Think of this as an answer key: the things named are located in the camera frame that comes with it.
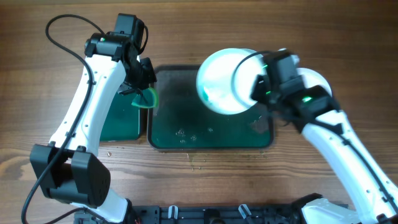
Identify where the small green water tray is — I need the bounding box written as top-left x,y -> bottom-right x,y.
100,93 -> 144,142

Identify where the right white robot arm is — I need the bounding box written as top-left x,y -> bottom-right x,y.
251,75 -> 397,223

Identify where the white plate stained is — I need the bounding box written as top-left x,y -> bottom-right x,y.
297,68 -> 333,96
196,48 -> 266,115

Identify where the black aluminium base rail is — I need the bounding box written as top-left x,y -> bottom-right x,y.
73,203 -> 304,224

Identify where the large dark serving tray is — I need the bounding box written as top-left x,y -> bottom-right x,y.
147,65 -> 275,152

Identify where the green yellow sponge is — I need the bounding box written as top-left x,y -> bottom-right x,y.
131,87 -> 159,109

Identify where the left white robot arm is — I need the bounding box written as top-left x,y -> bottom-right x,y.
21,30 -> 156,223

